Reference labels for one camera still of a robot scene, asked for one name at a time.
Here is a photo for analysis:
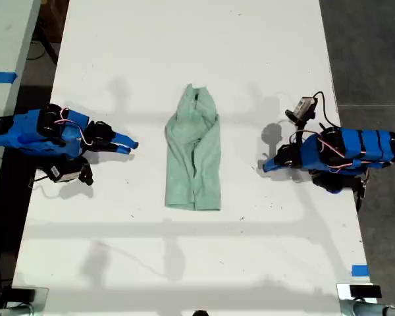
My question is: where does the black box on grey plate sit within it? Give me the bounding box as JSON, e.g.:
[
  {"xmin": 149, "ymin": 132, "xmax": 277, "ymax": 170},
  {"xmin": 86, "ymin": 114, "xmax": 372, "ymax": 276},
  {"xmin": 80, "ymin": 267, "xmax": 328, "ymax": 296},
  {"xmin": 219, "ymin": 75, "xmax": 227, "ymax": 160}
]
[{"xmin": 10, "ymin": 286, "xmax": 50, "ymax": 311}]

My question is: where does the white side table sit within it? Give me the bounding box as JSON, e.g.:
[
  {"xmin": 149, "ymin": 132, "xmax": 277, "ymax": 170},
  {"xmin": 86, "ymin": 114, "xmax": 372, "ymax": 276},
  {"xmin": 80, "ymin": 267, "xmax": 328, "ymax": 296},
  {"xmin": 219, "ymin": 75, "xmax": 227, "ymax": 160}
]
[{"xmin": 0, "ymin": 0, "xmax": 42, "ymax": 205}]

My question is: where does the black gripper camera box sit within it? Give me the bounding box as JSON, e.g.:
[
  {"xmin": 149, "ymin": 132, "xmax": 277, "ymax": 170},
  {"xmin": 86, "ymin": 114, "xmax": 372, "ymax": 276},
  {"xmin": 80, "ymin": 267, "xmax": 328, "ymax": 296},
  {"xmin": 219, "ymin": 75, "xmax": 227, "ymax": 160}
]
[{"xmin": 47, "ymin": 162, "xmax": 82, "ymax": 184}]

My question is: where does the black camera cable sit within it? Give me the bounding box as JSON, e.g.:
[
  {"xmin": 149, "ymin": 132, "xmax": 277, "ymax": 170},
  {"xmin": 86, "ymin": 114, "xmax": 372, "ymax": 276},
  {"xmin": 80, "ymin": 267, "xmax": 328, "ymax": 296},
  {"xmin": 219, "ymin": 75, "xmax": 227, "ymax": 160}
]
[
  {"xmin": 28, "ymin": 167, "xmax": 53, "ymax": 184},
  {"xmin": 311, "ymin": 91, "xmax": 342, "ymax": 130}
]

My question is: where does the black box on shiny plate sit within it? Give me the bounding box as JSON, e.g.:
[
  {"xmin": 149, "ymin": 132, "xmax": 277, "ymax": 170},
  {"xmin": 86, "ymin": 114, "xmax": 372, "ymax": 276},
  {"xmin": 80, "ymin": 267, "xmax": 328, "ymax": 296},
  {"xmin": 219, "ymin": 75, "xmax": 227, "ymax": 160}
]
[{"xmin": 336, "ymin": 282, "xmax": 382, "ymax": 300}]

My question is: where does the red white arm wire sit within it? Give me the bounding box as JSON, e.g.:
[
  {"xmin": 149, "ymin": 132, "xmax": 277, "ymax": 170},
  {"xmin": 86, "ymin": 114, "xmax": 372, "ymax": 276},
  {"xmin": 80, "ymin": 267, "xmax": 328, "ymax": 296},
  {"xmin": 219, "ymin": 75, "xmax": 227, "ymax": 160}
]
[
  {"xmin": 317, "ymin": 134, "xmax": 367, "ymax": 174},
  {"xmin": 54, "ymin": 107, "xmax": 92, "ymax": 146}
]

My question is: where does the pale green T-shirt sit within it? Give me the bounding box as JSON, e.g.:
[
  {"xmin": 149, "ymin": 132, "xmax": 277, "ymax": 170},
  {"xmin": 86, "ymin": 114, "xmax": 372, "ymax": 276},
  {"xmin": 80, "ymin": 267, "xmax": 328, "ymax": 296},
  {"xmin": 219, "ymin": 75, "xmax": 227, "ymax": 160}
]
[{"xmin": 164, "ymin": 83, "xmax": 223, "ymax": 212}]

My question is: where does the grey metal pole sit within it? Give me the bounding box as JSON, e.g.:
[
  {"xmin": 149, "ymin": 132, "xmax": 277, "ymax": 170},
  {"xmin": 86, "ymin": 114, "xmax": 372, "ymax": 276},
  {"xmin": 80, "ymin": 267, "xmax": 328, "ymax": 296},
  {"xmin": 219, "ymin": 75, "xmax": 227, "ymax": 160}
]
[
  {"xmin": 340, "ymin": 298, "xmax": 395, "ymax": 316},
  {"xmin": 0, "ymin": 303, "xmax": 34, "ymax": 316}
]

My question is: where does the grey gripper camera box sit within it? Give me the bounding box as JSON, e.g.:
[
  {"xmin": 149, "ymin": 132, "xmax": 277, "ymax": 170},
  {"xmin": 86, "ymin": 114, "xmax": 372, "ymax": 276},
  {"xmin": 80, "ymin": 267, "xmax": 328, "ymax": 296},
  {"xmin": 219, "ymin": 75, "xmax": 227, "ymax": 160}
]
[{"xmin": 284, "ymin": 95, "xmax": 317, "ymax": 121}]

